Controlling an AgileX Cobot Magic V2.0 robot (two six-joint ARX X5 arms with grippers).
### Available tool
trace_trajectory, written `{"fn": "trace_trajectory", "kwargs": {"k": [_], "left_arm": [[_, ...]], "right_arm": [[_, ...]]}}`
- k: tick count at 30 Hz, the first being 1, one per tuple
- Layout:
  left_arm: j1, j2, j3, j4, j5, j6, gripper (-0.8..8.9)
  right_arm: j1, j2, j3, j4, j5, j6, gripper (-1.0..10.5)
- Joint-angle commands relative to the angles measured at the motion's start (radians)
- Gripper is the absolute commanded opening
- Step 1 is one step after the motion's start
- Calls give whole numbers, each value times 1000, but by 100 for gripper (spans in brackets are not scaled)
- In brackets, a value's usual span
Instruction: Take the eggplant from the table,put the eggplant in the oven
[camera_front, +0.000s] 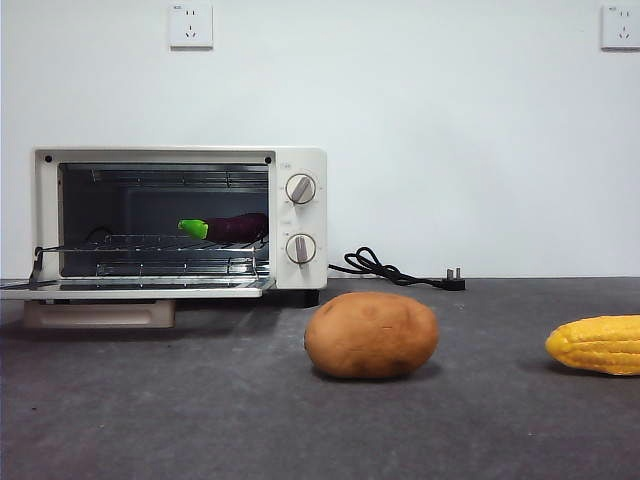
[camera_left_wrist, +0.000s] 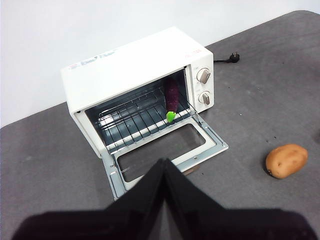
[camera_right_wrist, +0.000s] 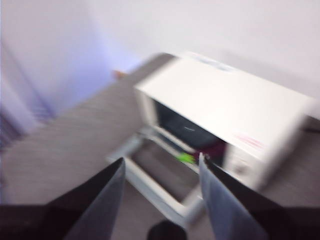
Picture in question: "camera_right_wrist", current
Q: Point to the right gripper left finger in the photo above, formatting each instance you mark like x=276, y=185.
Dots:
x=75, y=217

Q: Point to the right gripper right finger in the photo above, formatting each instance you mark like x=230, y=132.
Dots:
x=240, y=212

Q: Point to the purple eggplant with green stem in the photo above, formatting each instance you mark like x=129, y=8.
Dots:
x=186, y=158

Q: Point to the white Toshiba toaster oven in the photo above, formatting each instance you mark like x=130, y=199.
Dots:
x=220, y=100

